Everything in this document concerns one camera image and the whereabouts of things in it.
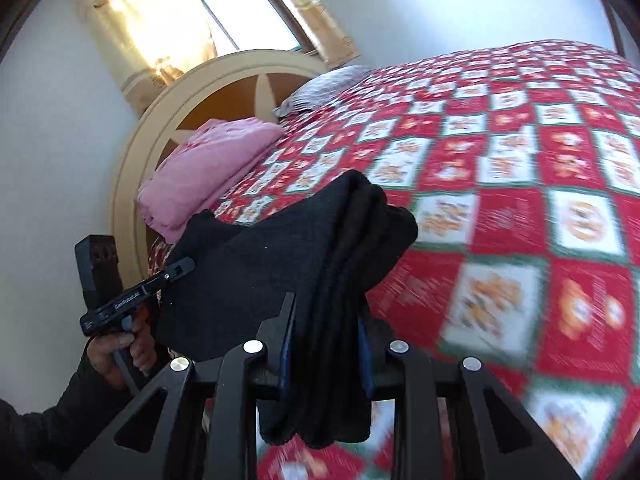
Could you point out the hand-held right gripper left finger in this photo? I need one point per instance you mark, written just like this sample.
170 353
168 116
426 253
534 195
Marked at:
285 360

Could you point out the black pants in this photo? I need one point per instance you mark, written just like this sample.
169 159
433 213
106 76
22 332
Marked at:
280 270

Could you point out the window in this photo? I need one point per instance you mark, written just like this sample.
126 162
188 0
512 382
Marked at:
250 10

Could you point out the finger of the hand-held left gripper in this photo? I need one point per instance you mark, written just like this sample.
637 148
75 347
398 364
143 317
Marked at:
172 270

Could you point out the beige patterned curtain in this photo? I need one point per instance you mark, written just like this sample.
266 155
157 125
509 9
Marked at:
150 20
320 25

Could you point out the pink folded blanket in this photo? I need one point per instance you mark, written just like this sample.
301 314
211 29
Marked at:
210 170

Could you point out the person's left forearm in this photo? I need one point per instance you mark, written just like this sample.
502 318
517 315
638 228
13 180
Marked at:
55 425

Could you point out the grey striped pillow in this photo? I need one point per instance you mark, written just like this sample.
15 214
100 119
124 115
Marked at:
325 87

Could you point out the red printed blanket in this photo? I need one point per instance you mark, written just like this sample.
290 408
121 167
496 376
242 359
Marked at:
500 185

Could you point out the person's left hand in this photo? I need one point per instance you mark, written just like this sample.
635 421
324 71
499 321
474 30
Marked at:
107 355

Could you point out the cream wooden headboard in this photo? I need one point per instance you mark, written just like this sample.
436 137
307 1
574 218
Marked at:
150 150

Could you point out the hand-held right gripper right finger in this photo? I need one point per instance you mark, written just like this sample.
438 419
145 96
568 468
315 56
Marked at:
368 365

